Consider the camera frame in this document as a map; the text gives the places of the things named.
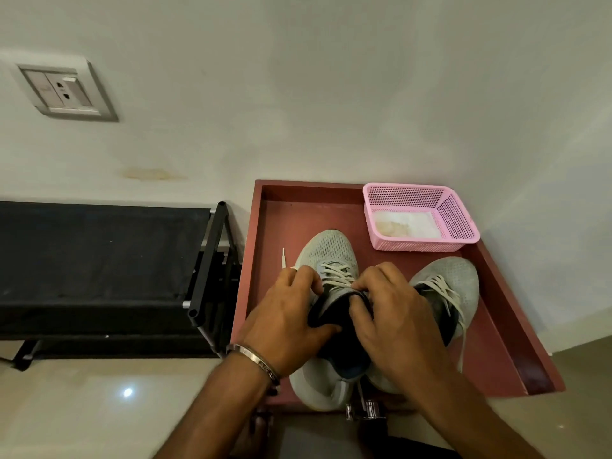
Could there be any black shoe rack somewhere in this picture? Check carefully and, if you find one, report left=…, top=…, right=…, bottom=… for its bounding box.
left=0, top=200, right=244, bottom=372

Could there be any grey sneaker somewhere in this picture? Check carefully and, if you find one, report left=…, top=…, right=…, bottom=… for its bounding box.
left=280, top=229, right=379, bottom=412
left=365, top=256, right=481, bottom=395

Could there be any silver bracelet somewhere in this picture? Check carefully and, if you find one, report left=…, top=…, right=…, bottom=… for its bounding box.
left=224, top=342, right=282, bottom=397

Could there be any person's left forearm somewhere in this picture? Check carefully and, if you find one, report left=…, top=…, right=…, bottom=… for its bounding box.
left=152, top=351, right=278, bottom=459

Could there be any person's left hand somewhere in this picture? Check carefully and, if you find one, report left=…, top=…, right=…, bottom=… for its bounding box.
left=237, top=265, right=343, bottom=381

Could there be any pink plastic basket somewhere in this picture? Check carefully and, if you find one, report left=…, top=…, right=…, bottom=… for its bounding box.
left=361, top=182, right=481, bottom=253

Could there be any white wall socket plate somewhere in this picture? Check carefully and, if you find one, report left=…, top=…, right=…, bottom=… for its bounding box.
left=0, top=50, right=119, bottom=122

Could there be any reddish-brown side table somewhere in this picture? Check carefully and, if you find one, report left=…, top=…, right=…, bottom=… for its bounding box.
left=230, top=179, right=567, bottom=416

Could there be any white wipe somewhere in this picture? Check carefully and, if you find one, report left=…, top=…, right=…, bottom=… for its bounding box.
left=374, top=220, right=413, bottom=238

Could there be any stack of white wipes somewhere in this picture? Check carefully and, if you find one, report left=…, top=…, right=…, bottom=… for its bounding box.
left=372, top=210, right=443, bottom=240

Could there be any person's left foot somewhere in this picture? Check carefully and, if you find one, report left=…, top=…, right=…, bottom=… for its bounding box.
left=234, top=411, right=271, bottom=457

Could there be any person's right hand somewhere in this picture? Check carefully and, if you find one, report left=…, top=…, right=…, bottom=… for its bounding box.
left=347, top=261, right=455, bottom=405

